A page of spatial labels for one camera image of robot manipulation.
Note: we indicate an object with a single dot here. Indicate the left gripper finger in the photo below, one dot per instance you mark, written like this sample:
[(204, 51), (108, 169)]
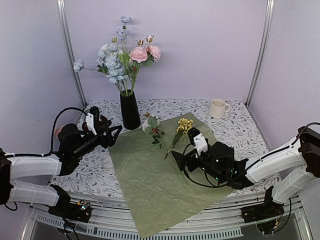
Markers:
[(112, 134), (103, 127)]

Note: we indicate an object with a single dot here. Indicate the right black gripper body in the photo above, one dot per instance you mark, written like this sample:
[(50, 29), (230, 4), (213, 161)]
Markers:
[(215, 174)]

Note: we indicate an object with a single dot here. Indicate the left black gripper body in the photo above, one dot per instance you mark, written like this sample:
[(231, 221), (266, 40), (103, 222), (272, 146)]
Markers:
[(83, 148)]

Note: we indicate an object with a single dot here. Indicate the pale pink peony stem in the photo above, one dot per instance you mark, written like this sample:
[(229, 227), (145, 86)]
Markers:
[(150, 126)]

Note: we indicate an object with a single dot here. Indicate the yellow daisy sprig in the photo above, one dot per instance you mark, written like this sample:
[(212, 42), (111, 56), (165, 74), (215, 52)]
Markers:
[(184, 125)]

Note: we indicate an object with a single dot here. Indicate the green and peach wrapping paper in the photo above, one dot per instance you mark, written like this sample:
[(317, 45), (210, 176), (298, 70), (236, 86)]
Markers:
[(157, 194)]

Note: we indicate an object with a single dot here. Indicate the light blue hydrangea stem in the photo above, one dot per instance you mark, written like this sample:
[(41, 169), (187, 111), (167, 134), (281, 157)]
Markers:
[(110, 66)]

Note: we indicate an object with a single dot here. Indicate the deep pink peony stem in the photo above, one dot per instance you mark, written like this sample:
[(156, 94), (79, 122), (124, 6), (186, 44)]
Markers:
[(143, 56)]

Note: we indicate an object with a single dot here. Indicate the white rose stem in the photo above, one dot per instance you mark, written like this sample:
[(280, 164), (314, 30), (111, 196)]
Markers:
[(110, 49)]

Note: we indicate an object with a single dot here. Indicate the pink rose stem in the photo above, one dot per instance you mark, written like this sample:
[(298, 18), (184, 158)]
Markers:
[(140, 42)]

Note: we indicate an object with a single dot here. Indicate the small blue flower stem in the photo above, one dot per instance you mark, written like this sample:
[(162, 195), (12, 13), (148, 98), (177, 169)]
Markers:
[(123, 33)]

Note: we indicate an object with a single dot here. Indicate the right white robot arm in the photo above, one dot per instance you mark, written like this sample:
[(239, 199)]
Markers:
[(299, 158)]

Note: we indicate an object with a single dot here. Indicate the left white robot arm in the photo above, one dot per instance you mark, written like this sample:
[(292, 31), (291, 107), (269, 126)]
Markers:
[(18, 171)]

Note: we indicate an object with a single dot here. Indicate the black cylindrical vase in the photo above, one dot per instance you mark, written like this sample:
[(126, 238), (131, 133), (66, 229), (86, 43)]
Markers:
[(129, 110)]

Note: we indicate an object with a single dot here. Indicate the red round coaster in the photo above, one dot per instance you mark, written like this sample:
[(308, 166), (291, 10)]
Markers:
[(102, 118)]

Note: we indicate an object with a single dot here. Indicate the pink patterned ball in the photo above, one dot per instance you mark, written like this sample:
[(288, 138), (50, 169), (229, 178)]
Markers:
[(57, 131)]

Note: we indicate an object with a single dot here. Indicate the floral patterned tablecloth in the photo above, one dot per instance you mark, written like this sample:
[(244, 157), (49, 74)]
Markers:
[(96, 175)]

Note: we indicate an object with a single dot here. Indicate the cream ceramic mug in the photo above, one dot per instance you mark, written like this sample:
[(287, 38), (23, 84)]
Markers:
[(218, 108)]

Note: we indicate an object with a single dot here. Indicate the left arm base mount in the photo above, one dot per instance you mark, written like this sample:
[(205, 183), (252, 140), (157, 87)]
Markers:
[(80, 211)]

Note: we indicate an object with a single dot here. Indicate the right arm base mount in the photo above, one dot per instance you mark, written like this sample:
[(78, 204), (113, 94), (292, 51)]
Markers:
[(267, 209)]

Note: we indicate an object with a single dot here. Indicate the aluminium front rail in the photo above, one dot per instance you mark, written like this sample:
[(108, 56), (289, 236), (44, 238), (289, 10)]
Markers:
[(111, 220)]

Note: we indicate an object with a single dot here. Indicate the left aluminium frame post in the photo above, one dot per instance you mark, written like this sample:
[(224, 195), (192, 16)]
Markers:
[(62, 14)]

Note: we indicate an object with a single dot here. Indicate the aluminium frame post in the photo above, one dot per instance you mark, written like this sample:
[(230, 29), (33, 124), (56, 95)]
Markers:
[(62, 14), (261, 52)]

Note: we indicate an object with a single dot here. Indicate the right aluminium frame post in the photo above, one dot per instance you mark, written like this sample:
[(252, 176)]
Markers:
[(261, 52)]

